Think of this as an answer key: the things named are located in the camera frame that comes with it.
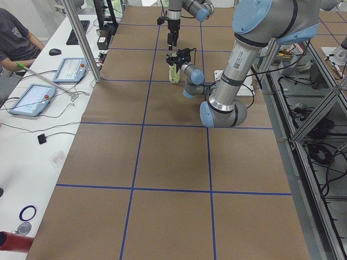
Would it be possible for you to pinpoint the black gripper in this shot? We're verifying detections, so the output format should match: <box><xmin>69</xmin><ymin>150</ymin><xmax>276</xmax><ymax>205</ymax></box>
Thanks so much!
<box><xmin>166</xmin><ymin>52</ymin><xmax>186</xmax><ymax>68</ymax></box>
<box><xmin>168</xmin><ymin>19</ymin><xmax>180</xmax><ymax>50</ymax></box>

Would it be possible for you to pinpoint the clear tennis ball can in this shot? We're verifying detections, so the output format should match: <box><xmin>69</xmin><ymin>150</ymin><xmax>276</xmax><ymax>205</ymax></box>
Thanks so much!
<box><xmin>169</xmin><ymin>64</ymin><xmax>180</xmax><ymax>84</ymax></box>

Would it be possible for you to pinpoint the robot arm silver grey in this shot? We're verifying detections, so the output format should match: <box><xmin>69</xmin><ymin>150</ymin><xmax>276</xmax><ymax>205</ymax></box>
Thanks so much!
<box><xmin>165</xmin><ymin>0</ymin><xmax>215</xmax><ymax>50</ymax></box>
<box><xmin>166</xmin><ymin>0</ymin><xmax>340</xmax><ymax>127</ymax></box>

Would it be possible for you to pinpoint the black box white label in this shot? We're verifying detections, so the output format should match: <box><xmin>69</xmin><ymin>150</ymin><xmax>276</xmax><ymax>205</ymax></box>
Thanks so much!
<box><xmin>97</xmin><ymin>30</ymin><xmax>111</xmax><ymax>50</ymax></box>

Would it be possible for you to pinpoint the black monitor stand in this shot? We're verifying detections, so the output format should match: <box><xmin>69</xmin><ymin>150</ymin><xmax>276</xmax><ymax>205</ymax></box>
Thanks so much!
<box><xmin>93</xmin><ymin>0</ymin><xmax>118</xmax><ymax>35</ymax></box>

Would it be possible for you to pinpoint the black keyboard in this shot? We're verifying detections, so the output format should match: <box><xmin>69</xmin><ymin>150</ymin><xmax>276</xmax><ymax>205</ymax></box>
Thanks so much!
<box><xmin>66</xmin><ymin>20</ymin><xmax>91</xmax><ymax>46</ymax></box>

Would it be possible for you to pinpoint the far blue teach pendant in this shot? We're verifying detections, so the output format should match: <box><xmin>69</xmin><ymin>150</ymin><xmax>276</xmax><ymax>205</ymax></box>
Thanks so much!
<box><xmin>53</xmin><ymin>57</ymin><xmax>88</xmax><ymax>84</ymax></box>

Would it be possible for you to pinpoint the blue teach pendant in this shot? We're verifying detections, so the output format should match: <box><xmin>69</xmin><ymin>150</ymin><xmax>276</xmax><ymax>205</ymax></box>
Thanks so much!
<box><xmin>53</xmin><ymin>57</ymin><xmax>88</xmax><ymax>84</ymax></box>
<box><xmin>9</xmin><ymin>84</ymin><xmax>56</xmax><ymax>117</ymax></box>

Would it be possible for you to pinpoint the black computer mouse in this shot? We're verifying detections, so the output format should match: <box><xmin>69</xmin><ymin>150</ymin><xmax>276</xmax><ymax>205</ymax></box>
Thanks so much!
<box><xmin>49</xmin><ymin>48</ymin><xmax>62</xmax><ymax>56</ymax></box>

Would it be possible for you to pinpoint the near blue teach pendant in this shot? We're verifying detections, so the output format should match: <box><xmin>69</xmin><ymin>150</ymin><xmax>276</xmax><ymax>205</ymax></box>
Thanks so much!
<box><xmin>9</xmin><ymin>84</ymin><xmax>56</xmax><ymax>117</ymax></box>

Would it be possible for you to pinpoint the thin rod green tip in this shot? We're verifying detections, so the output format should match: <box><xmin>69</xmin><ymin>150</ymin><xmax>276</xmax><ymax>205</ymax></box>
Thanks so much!
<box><xmin>17</xmin><ymin>62</ymin><xmax>77</xmax><ymax>98</ymax></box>

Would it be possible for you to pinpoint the small black square device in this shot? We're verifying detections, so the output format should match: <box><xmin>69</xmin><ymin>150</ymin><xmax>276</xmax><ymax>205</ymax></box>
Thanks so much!
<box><xmin>37</xmin><ymin>134</ymin><xmax>47</xmax><ymax>145</ymax></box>

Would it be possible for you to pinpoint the seated person dark shirt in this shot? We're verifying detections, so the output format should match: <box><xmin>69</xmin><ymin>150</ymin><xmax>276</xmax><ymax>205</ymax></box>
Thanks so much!
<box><xmin>1</xmin><ymin>8</ymin><xmax>44</xmax><ymax>73</ymax></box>

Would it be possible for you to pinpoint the blue tape roll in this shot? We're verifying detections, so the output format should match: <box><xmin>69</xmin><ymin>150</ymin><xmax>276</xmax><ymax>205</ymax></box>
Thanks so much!
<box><xmin>18</xmin><ymin>205</ymin><xmax>37</xmax><ymax>222</ymax></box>

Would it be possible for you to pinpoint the grey metal disc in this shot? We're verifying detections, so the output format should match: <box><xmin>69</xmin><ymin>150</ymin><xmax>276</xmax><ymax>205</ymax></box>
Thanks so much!
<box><xmin>15</xmin><ymin>222</ymin><xmax>32</xmax><ymax>236</ymax></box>

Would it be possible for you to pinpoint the red cylinder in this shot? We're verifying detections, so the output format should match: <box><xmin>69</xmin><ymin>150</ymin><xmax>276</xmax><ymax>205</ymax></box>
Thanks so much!
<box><xmin>1</xmin><ymin>231</ymin><xmax>34</xmax><ymax>253</ymax></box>

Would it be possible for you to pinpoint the aluminium frame post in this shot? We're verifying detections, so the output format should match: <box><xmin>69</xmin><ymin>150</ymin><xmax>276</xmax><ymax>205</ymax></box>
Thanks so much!
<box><xmin>62</xmin><ymin>0</ymin><xmax>101</xmax><ymax>83</ymax></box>

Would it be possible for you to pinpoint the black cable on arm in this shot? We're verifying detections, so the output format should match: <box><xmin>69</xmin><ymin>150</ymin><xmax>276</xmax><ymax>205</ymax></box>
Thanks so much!
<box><xmin>187</xmin><ymin>47</ymin><xmax>299</xmax><ymax>111</ymax></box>

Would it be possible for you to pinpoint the aluminium frame rack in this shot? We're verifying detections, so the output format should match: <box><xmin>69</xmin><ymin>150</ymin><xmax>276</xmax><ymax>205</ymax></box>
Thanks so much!
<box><xmin>254</xmin><ymin>10</ymin><xmax>347</xmax><ymax>260</ymax></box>

